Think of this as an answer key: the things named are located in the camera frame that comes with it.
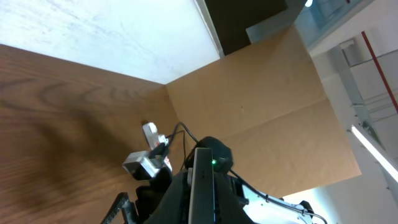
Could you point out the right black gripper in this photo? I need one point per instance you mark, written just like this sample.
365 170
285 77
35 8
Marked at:
148 198

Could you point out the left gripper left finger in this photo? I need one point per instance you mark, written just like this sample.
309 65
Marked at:
173 208

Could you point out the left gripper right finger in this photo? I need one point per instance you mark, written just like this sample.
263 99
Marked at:
230 211

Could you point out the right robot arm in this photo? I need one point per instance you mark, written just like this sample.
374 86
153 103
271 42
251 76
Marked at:
275 210

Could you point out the white charger plug adapter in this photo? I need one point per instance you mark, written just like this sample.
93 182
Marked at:
161 139

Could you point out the white power strip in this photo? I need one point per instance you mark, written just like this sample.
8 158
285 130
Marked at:
150 133

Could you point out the brown cardboard sheet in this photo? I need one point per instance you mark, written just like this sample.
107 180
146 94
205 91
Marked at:
266 102

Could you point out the red vertical pole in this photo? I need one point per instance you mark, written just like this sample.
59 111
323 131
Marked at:
380 71

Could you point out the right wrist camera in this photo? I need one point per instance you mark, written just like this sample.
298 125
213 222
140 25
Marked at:
145 165

